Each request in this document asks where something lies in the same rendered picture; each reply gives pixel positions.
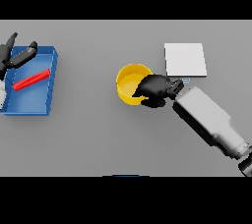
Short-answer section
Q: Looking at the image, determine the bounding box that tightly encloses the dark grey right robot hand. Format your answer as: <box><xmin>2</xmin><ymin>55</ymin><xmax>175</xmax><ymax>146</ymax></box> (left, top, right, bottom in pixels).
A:
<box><xmin>131</xmin><ymin>74</ymin><xmax>185</xmax><ymax>109</ymax></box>

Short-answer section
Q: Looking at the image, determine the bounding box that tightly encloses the pale square measuring scale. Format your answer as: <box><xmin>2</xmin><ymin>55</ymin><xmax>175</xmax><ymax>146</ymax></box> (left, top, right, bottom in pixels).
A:
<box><xmin>163</xmin><ymin>42</ymin><xmax>209</xmax><ymax>79</ymax></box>

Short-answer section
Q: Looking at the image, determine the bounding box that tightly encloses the red beaker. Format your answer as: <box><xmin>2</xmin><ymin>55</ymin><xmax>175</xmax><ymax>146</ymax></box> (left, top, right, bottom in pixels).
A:
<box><xmin>12</xmin><ymin>68</ymin><xmax>51</xmax><ymax>92</ymax></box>

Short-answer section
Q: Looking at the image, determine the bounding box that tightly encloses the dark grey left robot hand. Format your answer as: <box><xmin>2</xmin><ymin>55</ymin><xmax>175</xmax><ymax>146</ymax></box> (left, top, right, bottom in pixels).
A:
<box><xmin>0</xmin><ymin>31</ymin><xmax>38</xmax><ymax>82</ymax></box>

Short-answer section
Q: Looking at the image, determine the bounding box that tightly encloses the blue tray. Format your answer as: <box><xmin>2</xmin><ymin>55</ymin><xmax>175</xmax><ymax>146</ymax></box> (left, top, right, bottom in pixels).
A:
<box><xmin>0</xmin><ymin>45</ymin><xmax>59</xmax><ymax>117</ymax></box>

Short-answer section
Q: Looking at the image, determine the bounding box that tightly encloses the yellow bowl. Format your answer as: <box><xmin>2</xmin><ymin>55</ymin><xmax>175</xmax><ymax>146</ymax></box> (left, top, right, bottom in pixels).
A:
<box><xmin>115</xmin><ymin>63</ymin><xmax>155</xmax><ymax>107</ymax></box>

